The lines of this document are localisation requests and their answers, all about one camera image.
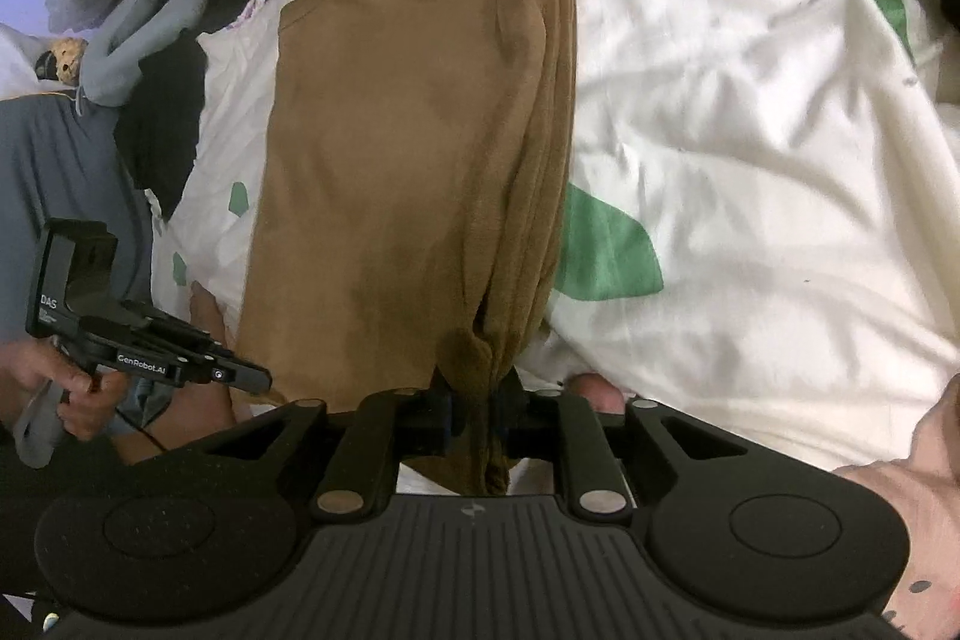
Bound brown shirt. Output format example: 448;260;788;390
236;0;578;498

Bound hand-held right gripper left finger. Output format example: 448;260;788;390
214;377;455;522

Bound denim garment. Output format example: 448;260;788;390
105;376;177;440

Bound bear print blanket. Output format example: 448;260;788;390
116;0;960;640

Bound grey garment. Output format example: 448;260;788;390
0;92;155;348

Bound teddy bear toy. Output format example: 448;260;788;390
36;38;89;86

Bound thin black cable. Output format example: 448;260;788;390
112;409;172;455

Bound grey neck pillow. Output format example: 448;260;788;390
73;0;211;110

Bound pale white bedding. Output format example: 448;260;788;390
0;23;55;101

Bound person's left hand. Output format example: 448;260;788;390
0;338;130;442

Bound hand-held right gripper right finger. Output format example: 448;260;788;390
491;374;751;525

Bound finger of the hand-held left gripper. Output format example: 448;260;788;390
208;359;273;395
180;332;239;365

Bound black clothes pile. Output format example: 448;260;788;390
112;0;275;223

